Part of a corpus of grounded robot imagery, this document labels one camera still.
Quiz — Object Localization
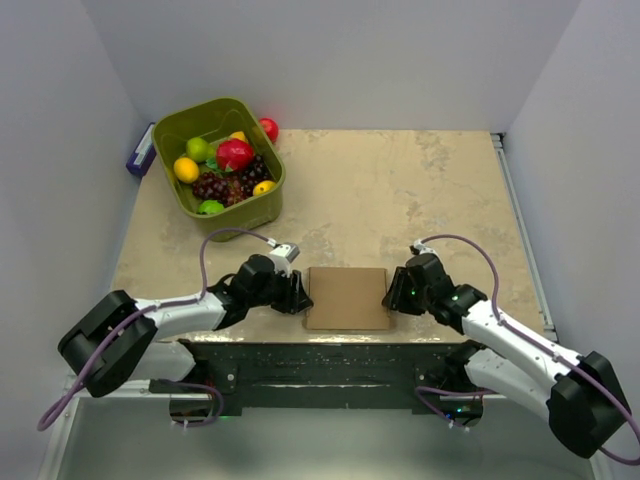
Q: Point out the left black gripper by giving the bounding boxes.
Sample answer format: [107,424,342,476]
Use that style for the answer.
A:
[247,266,312,315]

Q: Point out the brown cardboard box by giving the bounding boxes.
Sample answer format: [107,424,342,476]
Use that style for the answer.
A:
[305,267,392,332]

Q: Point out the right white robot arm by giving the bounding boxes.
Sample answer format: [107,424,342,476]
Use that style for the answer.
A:
[382,251,633,458]

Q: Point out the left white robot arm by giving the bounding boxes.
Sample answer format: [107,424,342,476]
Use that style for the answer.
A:
[58,253,313,398]

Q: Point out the blue white small box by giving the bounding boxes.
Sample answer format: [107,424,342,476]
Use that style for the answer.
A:
[126,123,156,178]

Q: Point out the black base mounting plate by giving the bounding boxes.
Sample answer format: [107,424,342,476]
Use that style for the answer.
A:
[150,341,484,426]

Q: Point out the yellow lemon right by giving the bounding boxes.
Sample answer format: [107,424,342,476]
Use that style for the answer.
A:
[252,180,276,196]

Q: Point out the yellow lemon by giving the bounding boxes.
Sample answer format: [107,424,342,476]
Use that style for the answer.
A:
[173,157,200,184]
[252,180,276,196]

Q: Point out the green fruit front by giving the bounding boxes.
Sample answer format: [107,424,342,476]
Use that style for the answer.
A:
[197,200,225,215]

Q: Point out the dark purple grape bunch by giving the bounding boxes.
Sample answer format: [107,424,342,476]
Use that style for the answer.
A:
[192,155,273,207]

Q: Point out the red pomegranate in bin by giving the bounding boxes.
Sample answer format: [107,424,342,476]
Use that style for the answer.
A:
[215,139,254,172]

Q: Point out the yellow lemon left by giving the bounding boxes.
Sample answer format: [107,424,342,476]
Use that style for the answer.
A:
[173,157,200,184]

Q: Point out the yellow fruit at back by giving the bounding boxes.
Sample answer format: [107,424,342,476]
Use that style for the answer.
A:
[229,131,248,143]

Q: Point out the red apple outside bin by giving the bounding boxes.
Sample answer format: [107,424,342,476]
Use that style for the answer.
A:
[259,117,280,143]

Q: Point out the green pear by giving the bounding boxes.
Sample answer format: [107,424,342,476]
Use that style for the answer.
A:
[186,137,215,164]

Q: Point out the green plastic bin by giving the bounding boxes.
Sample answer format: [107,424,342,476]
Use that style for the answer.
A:
[152,98,286,234]

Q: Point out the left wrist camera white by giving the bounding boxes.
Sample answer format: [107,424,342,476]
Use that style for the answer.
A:
[267,242,300,277]

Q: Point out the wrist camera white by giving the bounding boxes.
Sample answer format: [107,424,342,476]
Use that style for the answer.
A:
[409,239,436,256]
[267,242,300,277]

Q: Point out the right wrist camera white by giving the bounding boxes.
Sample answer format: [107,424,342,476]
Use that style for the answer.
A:
[409,239,436,256]

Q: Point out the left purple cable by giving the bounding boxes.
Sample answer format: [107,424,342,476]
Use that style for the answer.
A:
[36,228,277,432]

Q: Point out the aluminium frame rail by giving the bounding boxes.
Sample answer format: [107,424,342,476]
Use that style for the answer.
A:
[490,133,558,341]

